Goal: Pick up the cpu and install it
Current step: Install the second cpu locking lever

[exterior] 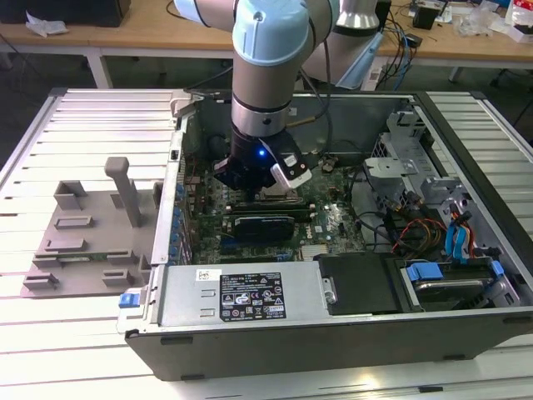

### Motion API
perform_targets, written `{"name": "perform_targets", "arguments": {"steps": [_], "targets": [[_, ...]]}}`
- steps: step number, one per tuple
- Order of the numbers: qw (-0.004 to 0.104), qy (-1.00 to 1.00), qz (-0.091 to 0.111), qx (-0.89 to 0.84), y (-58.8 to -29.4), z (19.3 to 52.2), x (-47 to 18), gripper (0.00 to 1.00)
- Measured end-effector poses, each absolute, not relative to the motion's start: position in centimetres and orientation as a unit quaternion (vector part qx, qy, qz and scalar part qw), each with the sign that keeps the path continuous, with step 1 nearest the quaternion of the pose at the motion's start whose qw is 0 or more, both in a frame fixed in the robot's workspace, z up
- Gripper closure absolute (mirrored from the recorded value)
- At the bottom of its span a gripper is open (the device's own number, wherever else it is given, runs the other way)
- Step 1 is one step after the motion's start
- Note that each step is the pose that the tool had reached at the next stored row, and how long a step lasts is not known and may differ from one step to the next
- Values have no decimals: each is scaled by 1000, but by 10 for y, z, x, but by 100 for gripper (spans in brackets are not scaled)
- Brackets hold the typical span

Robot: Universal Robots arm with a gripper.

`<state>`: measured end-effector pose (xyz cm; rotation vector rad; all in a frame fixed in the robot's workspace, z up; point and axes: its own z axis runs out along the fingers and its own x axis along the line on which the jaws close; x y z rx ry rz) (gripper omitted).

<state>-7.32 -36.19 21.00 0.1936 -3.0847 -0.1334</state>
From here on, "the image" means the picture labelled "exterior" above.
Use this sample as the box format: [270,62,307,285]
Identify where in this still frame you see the black graphics card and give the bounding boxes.
[231,214,295,243]

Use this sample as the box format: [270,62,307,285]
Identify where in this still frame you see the green motherboard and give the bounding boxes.
[181,153,367,266]

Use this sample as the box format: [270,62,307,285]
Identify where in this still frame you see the small silver heatsink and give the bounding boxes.
[300,244,330,262]

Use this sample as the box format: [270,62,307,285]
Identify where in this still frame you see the silver power supply with label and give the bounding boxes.
[143,261,330,330]

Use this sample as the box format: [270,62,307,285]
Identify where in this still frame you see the grey parts rack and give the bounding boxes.
[20,156,166,299]

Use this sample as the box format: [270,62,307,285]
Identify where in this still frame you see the black plastic shroud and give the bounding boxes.
[311,252,403,316]

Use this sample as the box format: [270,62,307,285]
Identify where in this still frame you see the silver metal drive cage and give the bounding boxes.
[371,106,437,168]

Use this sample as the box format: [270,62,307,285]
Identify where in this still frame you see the green RAM stick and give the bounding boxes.
[57,253,105,263]

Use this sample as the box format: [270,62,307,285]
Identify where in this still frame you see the black PC case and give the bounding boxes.
[116,89,533,383]

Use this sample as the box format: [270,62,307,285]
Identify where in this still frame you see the hard disk in blue carrier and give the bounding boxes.
[403,260,507,313]

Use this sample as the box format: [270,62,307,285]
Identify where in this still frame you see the wooden desk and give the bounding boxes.
[0,0,533,89]

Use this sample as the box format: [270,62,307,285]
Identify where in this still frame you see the small black box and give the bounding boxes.
[411,2,443,30]

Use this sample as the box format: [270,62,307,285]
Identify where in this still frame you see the crumpled white paper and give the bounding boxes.
[24,10,70,38]

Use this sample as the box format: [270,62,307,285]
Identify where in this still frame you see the clear plastic bags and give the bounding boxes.
[456,2,507,38]

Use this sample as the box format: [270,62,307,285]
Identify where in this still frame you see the red and white box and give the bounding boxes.
[506,0,533,43]

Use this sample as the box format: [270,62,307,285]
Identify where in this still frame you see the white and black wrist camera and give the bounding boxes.
[260,139,313,193]

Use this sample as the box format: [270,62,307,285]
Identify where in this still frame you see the beige case latch handle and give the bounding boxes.
[169,89,196,120]

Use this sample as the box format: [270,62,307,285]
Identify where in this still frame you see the grey bracket with hole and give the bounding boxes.
[361,156,420,197]

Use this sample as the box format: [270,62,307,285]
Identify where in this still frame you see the red yellow black wire bundle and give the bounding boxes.
[385,207,449,255]

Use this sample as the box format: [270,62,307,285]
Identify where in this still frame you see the silver metal bracket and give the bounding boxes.
[419,175,467,206]

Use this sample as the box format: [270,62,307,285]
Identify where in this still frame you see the blue flat wire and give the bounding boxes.
[444,212,471,266]

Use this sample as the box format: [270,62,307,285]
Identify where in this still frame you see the orange flat wire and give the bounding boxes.
[462,216,476,262]

